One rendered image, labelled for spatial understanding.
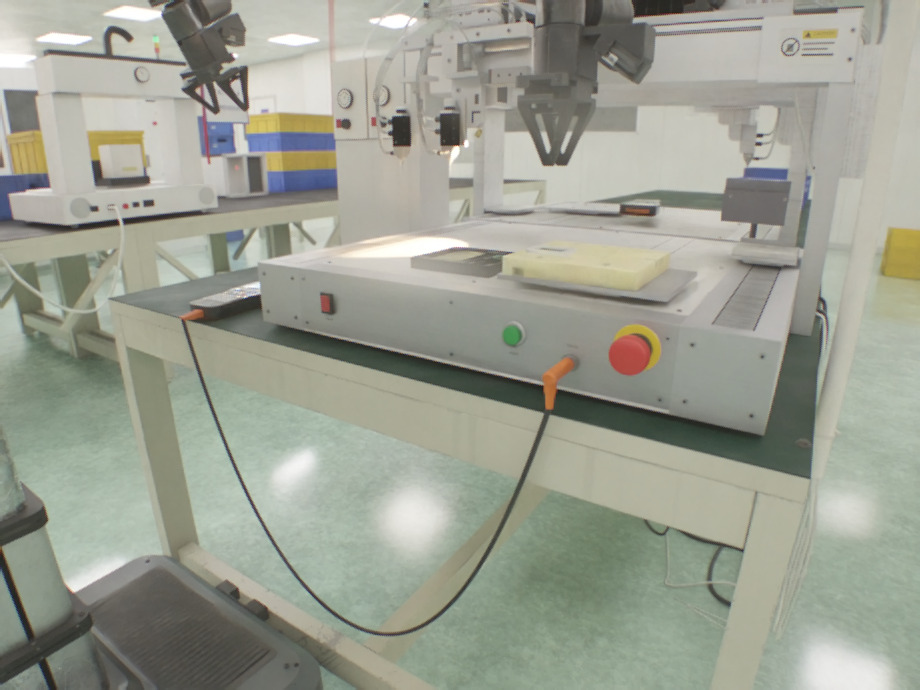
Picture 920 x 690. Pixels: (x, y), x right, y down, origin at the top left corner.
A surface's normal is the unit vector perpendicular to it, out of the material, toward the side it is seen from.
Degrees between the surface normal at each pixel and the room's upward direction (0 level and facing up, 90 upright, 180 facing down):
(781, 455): 0
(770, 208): 90
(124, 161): 90
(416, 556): 0
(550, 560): 0
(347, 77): 90
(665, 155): 90
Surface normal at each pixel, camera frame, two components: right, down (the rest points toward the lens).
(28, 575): 0.83, 0.18
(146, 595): 0.00, -0.95
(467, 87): -0.54, 0.27
